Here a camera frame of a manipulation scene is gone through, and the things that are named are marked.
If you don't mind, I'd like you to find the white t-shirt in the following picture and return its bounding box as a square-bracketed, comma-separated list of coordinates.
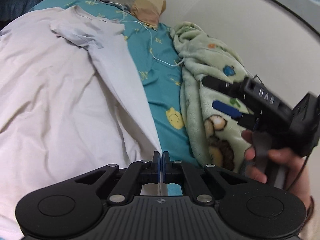
[1, 6, 161, 239]

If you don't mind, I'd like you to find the person's right hand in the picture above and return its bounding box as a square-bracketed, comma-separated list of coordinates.
[241, 130, 313, 219]

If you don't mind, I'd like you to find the light green fleece blanket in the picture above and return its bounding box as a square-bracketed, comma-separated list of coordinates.
[170, 22, 250, 172]

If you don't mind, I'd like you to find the teal patterned bed sheet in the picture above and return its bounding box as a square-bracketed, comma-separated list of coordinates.
[29, 0, 201, 196]

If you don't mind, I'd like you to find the white charging cable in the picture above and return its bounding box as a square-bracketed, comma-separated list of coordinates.
[75, 0, 186, 68]

